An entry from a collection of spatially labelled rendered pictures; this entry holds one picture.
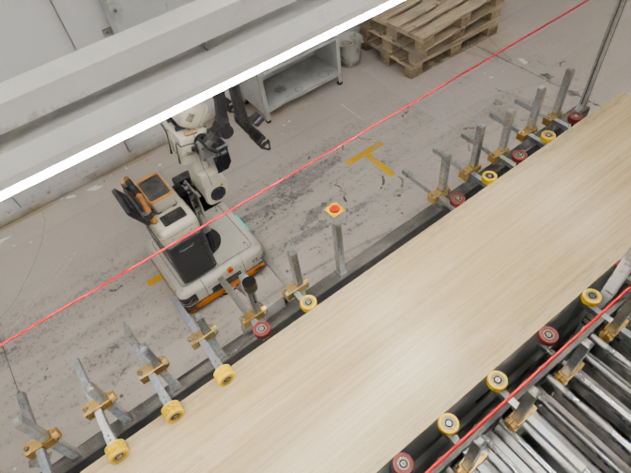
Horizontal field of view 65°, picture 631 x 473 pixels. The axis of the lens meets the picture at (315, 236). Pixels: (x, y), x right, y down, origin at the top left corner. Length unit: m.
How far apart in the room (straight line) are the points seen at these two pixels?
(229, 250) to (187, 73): 2.46
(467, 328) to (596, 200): 1.05
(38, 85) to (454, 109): 4.16
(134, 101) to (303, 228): 2.87
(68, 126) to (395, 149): 3.58
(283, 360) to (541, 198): 1.58
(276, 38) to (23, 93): 0.50
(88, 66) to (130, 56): 0.08
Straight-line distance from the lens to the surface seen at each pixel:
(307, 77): 5.08
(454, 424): 2.13
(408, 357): 2.22
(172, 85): 1.07
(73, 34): 4.28
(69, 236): 4.48
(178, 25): 1.05
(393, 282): 2.40
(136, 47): 1.03
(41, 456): 2.40
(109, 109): 1.05
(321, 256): 3.63
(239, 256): 3.39
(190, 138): 2.84
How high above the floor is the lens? 2.91
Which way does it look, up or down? 51 degrees down
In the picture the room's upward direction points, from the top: 9 degrees counter-clockwise
